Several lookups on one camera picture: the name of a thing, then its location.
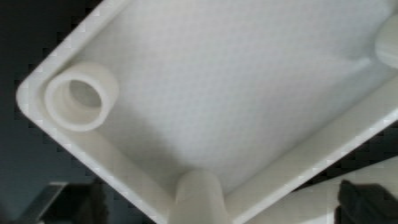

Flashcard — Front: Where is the white desk top tray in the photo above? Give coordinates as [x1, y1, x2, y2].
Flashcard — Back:
[17, 0, 398, 224]

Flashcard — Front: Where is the white L-shaped fence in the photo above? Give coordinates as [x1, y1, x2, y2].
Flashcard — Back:
[249, 156, 398, 224]

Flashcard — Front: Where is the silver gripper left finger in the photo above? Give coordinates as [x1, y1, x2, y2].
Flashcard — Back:
[20, 182, 66, 224]

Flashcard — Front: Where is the white desk leg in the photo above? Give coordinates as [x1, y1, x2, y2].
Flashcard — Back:
[168, 170, 232, 224]

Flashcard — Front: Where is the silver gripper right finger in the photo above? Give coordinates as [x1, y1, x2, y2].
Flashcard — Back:
[335, 180, 398, 224]

